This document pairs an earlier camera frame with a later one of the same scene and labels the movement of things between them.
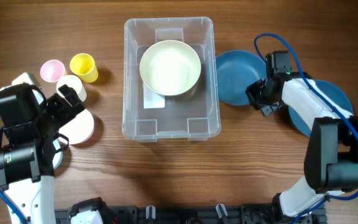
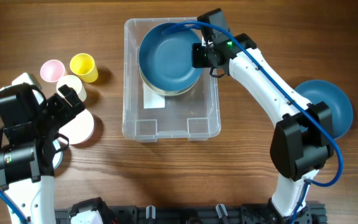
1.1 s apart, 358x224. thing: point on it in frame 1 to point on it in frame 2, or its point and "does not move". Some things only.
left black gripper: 60,106 does not move
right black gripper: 258,96 to 198,55
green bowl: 58,157 does not move
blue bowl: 236,71 to 166,56
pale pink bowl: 79,129 does not move
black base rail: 240,214 does not move
